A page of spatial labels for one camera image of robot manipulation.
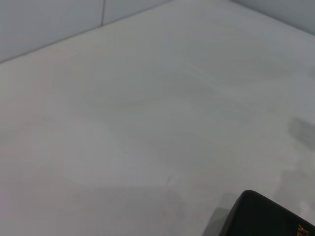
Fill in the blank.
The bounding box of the black glasses case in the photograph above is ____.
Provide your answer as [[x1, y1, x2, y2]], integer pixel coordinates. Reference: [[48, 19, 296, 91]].
[[220, 189, 315, 236]]

